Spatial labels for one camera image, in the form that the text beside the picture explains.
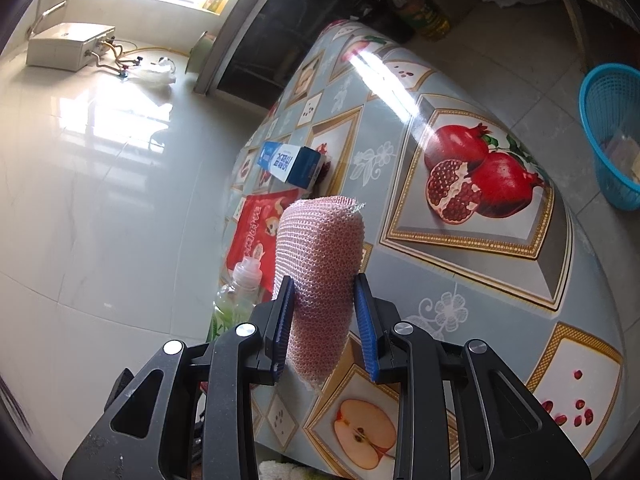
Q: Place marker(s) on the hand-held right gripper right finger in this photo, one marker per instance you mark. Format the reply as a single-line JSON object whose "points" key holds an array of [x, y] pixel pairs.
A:
{"points": [[365, 330]]}

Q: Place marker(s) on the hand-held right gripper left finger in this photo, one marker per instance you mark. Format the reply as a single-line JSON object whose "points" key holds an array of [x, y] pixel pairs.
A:
{"points": [[282, 330]]}

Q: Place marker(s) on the clear plastic bottle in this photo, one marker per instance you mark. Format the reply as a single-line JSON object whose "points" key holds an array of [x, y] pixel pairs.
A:
{"points": [[232, 300]]}

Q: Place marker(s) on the pink mesh sponge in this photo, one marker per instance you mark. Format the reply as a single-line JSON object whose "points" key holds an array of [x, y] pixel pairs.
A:
{"points": [[320, 260]]}

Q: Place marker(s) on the red snack packet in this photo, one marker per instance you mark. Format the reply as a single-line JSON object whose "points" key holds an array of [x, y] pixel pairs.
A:
{"points": [[252, 230]]}

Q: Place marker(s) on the blue white toothpaste box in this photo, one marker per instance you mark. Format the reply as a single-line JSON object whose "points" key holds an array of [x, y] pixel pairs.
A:
{"points": [[287, 160]]}

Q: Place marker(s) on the blue plastic basket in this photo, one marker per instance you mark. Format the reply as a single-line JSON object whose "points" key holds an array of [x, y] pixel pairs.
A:
{"points": [[600, 110]]}

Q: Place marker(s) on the fruit print tablecloth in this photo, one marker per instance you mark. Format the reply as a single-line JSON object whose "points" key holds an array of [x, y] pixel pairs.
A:
{"points": [[475, 285]]}

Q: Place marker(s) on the white fluffy cloth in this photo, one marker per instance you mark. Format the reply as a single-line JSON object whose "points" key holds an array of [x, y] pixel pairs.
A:
{"points": [[280, 471]]}

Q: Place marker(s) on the green bowl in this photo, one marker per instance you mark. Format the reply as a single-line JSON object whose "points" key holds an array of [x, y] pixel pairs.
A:
{"points": [[202, 52]]}

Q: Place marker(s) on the white wall water heater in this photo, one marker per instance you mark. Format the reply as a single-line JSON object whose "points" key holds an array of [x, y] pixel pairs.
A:
{"points": [[65, 47]]}

